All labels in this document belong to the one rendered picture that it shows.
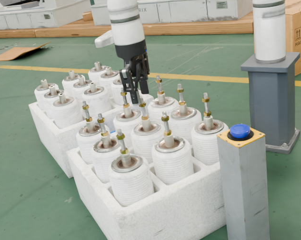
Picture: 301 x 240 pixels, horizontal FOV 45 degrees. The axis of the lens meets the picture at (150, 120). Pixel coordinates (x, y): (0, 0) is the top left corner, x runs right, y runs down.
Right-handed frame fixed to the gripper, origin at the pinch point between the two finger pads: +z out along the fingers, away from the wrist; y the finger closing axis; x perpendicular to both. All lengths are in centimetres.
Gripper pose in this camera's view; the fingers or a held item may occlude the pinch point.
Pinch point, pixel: (140, 94)
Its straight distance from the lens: 94.9
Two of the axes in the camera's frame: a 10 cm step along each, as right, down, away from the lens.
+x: -9.3, 0.1, 3.6
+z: 1.7, 8.9, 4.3
